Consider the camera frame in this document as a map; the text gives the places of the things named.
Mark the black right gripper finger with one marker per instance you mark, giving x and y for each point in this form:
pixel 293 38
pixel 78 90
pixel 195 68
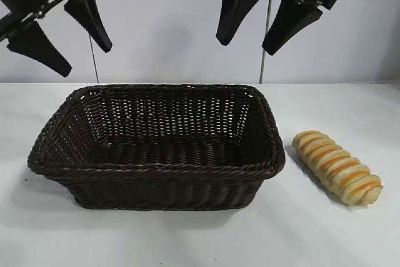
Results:
pixel 232 7
pixel 289 23

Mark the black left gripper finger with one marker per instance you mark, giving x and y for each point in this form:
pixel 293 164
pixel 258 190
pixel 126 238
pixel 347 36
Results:
pixel 89 17
pixel 37 49

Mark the long striped twisted bread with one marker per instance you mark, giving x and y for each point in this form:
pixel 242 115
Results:
pixel 337 167

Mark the dark brown wicker basket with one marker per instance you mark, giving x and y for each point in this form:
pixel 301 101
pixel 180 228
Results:
pixel 156 173

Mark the thin dark vertical rod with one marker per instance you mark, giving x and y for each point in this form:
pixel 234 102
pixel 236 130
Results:
pixel 95 67

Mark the silver vertical pole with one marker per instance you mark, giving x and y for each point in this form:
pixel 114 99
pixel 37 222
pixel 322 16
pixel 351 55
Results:
pixel 262 67

